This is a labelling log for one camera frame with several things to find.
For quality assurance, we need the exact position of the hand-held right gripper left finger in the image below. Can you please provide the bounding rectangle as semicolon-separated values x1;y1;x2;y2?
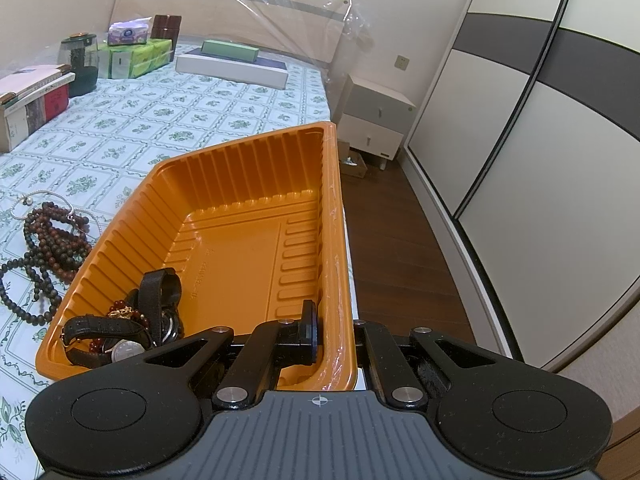
142;299;322;410

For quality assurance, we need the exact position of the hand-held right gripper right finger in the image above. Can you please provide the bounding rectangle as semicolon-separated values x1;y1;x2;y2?
354;320;501;407

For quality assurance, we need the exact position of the orange plastic tray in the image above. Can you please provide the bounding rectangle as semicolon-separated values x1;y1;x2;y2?
35;121;358;393

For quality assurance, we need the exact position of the red bead bracelet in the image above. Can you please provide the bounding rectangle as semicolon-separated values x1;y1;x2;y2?
90;300;151;356

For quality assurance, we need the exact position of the black strap wristwatch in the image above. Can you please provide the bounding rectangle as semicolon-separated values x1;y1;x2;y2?
61;314;152;367

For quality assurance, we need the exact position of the small black bead necklace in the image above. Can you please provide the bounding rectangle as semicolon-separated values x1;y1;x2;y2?
0;252;68;324

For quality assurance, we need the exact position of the brown wooden bead necklace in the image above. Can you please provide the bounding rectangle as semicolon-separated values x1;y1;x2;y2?
22;201;93;273

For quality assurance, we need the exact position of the thin silver chain necklace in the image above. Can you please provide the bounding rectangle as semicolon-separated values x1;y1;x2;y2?
10;190;91;228

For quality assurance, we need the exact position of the small cardboard box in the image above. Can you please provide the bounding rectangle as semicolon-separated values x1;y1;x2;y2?
339;141;369;178

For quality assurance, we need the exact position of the white nightstand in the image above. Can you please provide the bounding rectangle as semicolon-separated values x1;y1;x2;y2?
335;72;417;171

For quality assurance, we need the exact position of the white grey sliding wardrobe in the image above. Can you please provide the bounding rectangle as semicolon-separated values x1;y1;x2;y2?
402;0;640;376

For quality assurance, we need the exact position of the flat white box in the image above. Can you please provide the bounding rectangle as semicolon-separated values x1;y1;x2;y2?
175;52;290;91

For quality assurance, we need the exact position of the long green box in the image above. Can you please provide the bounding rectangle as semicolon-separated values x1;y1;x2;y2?
201;39;261;62

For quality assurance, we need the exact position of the green tissue pack bundle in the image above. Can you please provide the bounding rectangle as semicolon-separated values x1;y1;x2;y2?
97;38;174;80

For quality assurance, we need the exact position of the plastic-wrapped wooden headboard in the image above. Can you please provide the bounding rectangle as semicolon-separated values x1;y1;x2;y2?
109;0;351;68

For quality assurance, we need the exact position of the dark brown box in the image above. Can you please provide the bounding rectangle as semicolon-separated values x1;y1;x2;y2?
150;14;182;42

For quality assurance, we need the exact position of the black cup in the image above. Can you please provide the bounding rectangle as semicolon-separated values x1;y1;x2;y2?
69;65;98;98

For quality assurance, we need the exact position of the purple tissue pack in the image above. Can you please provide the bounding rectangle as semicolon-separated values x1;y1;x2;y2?
106;19;151;46

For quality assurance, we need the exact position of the white boxed book set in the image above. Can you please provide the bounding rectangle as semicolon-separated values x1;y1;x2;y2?
0;64;76;153

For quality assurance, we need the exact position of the glass jar with lid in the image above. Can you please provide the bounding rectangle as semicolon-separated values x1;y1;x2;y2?
57;32;101;71

